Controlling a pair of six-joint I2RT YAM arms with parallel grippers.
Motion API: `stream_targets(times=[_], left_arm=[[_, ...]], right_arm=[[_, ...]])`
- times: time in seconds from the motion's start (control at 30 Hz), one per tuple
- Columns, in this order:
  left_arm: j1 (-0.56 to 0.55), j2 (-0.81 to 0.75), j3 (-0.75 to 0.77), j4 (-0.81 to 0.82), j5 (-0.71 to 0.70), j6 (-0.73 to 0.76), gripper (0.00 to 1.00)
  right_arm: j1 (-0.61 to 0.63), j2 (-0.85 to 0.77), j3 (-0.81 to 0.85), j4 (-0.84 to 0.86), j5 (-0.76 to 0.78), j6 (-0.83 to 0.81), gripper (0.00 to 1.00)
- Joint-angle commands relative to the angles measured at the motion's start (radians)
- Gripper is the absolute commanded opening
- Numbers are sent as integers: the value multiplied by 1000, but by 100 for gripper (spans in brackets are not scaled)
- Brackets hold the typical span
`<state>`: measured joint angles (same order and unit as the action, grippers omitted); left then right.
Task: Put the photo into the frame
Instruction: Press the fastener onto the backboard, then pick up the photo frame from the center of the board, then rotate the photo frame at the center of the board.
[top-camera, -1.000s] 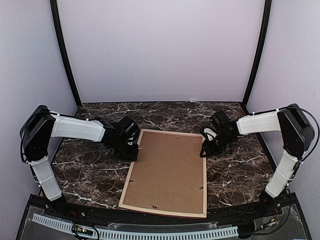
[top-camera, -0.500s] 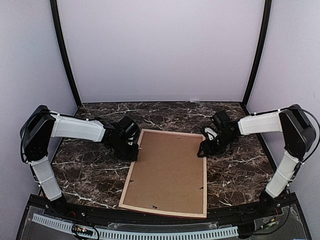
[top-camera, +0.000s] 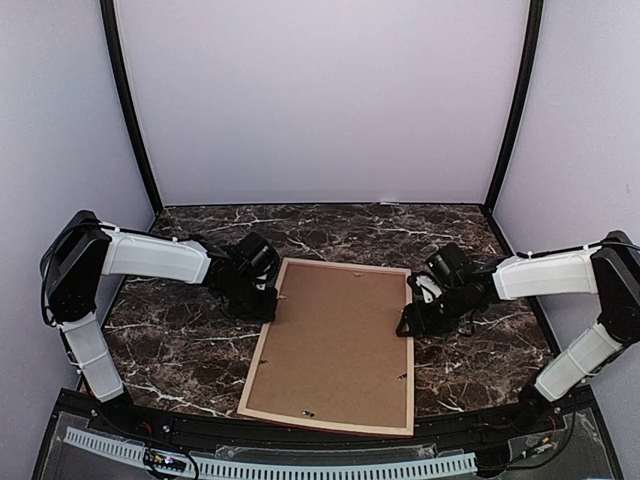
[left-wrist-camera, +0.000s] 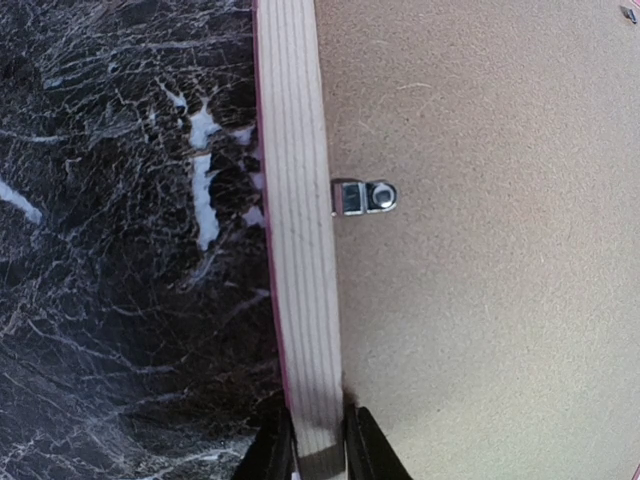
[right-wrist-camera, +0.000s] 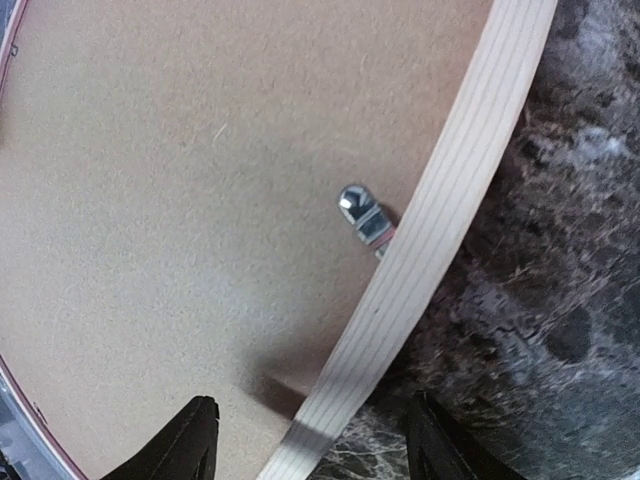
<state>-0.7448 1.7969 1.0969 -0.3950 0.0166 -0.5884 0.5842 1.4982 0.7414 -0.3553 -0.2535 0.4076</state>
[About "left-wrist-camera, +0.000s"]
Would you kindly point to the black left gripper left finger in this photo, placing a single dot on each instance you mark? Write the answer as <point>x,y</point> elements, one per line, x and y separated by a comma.
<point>271,454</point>

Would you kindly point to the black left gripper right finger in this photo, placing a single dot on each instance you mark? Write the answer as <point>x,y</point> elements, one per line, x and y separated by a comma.
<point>369,454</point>

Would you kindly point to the brown cardboard backing board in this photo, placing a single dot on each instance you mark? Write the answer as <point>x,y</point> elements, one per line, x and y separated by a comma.
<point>490,322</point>

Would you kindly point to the light wooden picture frame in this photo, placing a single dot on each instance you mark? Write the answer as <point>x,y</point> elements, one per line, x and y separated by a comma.
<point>300,231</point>

